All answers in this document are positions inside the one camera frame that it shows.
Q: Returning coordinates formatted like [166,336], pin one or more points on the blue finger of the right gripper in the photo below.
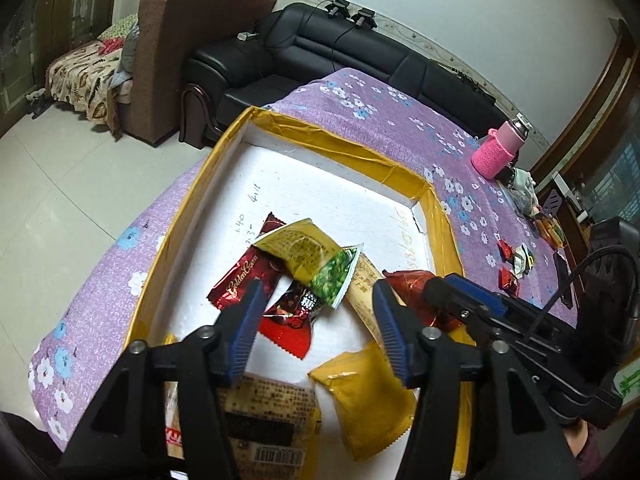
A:
[473,305]

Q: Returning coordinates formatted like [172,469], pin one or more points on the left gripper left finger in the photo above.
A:
[211,358]

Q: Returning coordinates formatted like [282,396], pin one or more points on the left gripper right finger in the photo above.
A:
[428,360]

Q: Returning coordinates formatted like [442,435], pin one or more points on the red shiny snack bag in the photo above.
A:
[409,286]

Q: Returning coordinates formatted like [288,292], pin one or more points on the red chocolate candy packet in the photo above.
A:
[508,282]

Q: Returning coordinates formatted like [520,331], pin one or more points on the beige cracker packet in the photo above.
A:
[360,295]

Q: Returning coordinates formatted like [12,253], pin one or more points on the dark red foil snack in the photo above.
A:
[254,264]

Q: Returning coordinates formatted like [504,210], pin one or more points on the green yellow pea snack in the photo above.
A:
[313,258]

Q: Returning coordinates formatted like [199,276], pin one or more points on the red candy wrapper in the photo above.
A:
[506,251]

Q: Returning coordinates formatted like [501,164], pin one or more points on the yellow packet in box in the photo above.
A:
[373,407]

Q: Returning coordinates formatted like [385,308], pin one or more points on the white green snack packet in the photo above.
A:
[523,261]

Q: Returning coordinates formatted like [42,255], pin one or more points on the black smartphone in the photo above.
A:
[562,271]

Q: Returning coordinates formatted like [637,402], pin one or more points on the barcode snack packet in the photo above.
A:
[273,428]

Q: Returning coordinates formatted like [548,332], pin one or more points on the orange snack boxes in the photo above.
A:
[550,230]

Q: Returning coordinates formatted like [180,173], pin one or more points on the white plastic bag pile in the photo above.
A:
[522,192]

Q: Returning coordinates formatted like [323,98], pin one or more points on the purple floral tablecloth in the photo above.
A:
[348,114]

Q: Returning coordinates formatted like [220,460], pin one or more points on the pink sleeved thermos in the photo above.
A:
[500,146]

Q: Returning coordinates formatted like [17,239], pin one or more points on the yellow cardboard box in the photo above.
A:
[339,215]

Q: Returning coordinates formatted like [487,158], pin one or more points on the black leather sofa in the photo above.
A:
[300,44]

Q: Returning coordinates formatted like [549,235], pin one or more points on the floral blanket bed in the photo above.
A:
[93,78]

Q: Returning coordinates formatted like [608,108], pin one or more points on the brown armchair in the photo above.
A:
[164,35]

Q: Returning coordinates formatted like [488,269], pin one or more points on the wooden cabinet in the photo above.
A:
[33,34]

